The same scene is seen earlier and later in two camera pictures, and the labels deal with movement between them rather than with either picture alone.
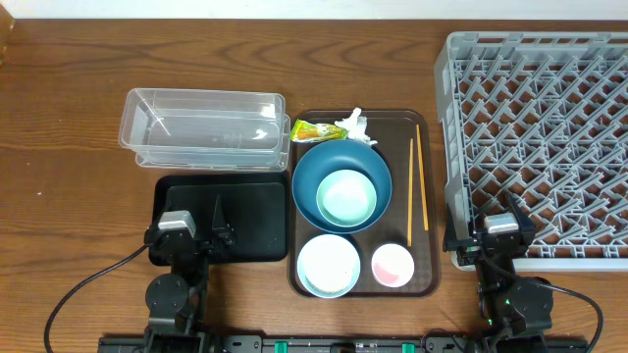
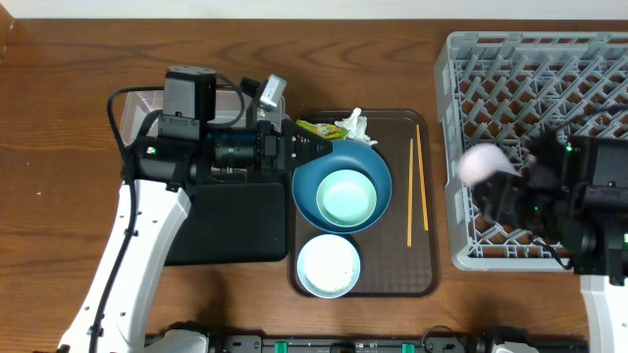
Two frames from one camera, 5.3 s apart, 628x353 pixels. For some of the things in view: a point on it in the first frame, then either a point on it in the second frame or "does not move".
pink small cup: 392,265 -> 480,160
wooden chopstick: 421,179 does not move
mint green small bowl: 346,198 does not move
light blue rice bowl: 329,266 does not move
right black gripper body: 470,251 -> 537,211
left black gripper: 227,234 -> 272,145
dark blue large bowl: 333,157 does not move
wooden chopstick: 410,194 does not move
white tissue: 355,126 does not move
